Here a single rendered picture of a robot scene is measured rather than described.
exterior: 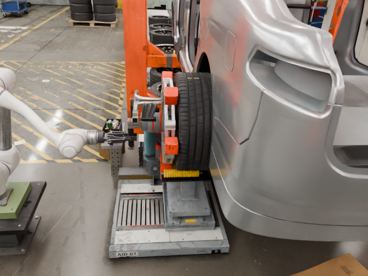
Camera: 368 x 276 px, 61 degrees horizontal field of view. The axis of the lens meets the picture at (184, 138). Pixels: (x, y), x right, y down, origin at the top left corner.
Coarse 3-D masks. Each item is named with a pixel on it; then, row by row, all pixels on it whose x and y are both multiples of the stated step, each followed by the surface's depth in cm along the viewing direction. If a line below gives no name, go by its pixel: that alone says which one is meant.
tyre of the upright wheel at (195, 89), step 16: (176, 80) 196; (192, 80) 188; (208, 80) 190; (192, 96) 181; (208, 96) 182; (192, 112) 178; (208, 112) 179; (192, 128) 179; (208, 128) 180; (192, 144) 182; (208, 144) 183; (176, 160) 201; (192, 160) 190; (208, 160) 191
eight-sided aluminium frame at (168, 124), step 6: (168, 78) 205; (162, 84) 211; (168, 84) 205; (162, 108) 229; (174, 108) 184; (174, 114) 183; (168, 120) 181; (174, 120) 181; (168, 126) 181; (174, 126) 181; (168, 132) 232; (174, 132) 183; (162, 138) 230; (162, 144) 228; (162, 150) 221; (162, 156) 219; (168, 156) 191; (162, 162) 213; (168, 162) 210
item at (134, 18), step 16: (128, 0) 210; (144, 0) 211; (128, 16) 215; (144, 16) 216; (128, 32) 220; (144, 32) 221; (128, 48) 225; (144, 48) 226; (128, 64) 231; (144, 64) 232; (128, 80) 237; (144, 80) 238; (128, 96) 243; (144, 96) 244; (128, 112) 249
